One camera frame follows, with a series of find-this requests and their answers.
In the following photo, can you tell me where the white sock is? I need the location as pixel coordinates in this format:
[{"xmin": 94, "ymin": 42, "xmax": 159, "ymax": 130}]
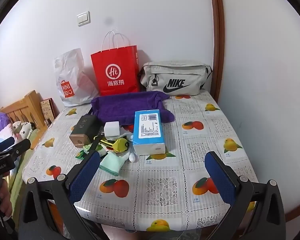
[{"xmin": 126, "ymin": 134, "xmax": 138, "ymax": 163}]

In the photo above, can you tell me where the brown wooden door frame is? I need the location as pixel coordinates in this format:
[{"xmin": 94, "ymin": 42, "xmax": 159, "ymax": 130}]
[{"xmin": 207, "ymin": 0, "xmax": 225, "ymax": 103}]

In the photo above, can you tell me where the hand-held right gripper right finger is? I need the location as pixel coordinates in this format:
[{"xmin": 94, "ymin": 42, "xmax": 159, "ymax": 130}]
[{"xmin": 204, "ymin": 151, "xmax": 287, "ymax": 240}]

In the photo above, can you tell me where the white wall light switch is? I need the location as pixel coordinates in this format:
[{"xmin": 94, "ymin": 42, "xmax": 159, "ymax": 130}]
[{"xmin": 77, "ymin": 11, "xmax": 91, "ymax": 26}]

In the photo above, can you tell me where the blue tissue pack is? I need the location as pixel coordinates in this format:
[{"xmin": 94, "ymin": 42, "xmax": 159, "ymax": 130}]
[{"xmin": 132, "ymin": 109, "xmax": 167, "ymax": 155}]

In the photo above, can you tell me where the dark green snack packet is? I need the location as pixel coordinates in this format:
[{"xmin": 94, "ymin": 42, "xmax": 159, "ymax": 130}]
[{"xmin": 75, "ymin": 146, "xmax": 91, "ymax": 159}]

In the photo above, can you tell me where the yellow black strap item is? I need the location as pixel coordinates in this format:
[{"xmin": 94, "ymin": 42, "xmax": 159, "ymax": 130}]
[{"xmin": 94, "ymin": 136, "xmax": 130, "ymax": 153}]

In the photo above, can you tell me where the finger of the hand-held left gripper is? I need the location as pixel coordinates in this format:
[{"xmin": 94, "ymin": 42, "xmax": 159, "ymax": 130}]
[
  {"xmin": 0, "ymin": 138, "xmax": 32, "ymax": 159},
  {"xmin": 0, "ymin": 137, "xmax": 15, "ymax": 153}
]

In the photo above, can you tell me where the white plastic shopping bag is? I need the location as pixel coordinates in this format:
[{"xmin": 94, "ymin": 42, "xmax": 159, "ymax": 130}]
[{"xmin": 53, "ymin": 48, "xmax": 99, "ymax": 107}]

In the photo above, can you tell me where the pastel quilt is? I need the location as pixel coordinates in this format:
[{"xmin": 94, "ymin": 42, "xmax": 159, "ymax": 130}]
[{"xmin": 0, "ymin": 126, "xmax": 18, "ymax": 151}]

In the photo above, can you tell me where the dark green gold box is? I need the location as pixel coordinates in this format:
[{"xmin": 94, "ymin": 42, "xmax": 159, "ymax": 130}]
[{"xmin": 69, "ymin": 114, "xmax": 100, "ymax": 146}]

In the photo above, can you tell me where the purple plush toy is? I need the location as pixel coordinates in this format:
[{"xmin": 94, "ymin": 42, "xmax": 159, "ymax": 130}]
[{"xmin": 0, "ymin": 112, "xmax": 10, "ymax": 133}]

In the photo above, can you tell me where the red paper bag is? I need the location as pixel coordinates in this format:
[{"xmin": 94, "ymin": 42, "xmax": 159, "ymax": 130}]
[{"xmin": 90, "ymin": 30, "xmax": 140, "ymax": 97}]

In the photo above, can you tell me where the black watch strap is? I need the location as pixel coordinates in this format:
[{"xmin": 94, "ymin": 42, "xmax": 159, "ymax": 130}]
[{"xmin": 84, "ymin": 135, "xmax": 103, "ymax": 155}]

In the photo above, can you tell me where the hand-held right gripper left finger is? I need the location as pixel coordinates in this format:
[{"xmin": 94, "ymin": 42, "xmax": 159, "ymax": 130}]
[{"xmin": 18, "ymin": 151, "xmax": 108, "ymax": 240}]

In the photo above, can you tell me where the wooden headboard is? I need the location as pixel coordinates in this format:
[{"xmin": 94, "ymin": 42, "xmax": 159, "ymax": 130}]
[{"xmin": 0, "ymin": 90, "xmax": 48, "ymax": 130}]

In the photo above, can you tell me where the grey waist bag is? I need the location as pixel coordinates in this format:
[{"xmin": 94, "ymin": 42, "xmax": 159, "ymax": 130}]
[{"xmin": 137, "ymin": 61, "xmax": 213, "ymax": 97}]

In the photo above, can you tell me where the purple towel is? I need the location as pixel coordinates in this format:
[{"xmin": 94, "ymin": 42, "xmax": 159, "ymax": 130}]
[{"xmin": 90, "ymin": 91, "xmax": 175, "ymax": 127}]

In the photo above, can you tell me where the light green cloth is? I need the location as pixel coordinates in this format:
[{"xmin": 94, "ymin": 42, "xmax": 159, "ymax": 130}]
[{"xmin": 99, "ymin": 152, "xmax": 127, "ymax": 177}]

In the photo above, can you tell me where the person's left hand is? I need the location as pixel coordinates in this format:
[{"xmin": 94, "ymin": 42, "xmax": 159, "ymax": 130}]
[{"xmin": 0, "ymin": 176, "xmax": 14, "ymax": 217}]

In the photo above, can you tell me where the white plush toy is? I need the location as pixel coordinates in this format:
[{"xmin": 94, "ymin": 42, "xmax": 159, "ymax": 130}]
[
  {"xmin": 19, "ymin": 122, "xmax": 33, "ymax": 140},
  {"xmin": 11, "ymin": 121, "xmax": 23, "ymax": 137}
]

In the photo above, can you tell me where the green bed mat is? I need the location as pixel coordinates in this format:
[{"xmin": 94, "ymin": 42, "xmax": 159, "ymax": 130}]
[{"xmin": 9, "ymin": 127, "xmax": 49, "ymax": 200}]

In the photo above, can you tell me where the patterned flat box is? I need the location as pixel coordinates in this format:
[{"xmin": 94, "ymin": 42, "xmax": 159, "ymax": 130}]
[{"xmin": 40, "ymin": 98, "xmax": 59, "ymax": 125}]

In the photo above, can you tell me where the white charger cube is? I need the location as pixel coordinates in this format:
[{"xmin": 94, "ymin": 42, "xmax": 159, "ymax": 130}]
[{"xmin": 104, "ymin": 121, "xmax": 120, "ymax": 138}]

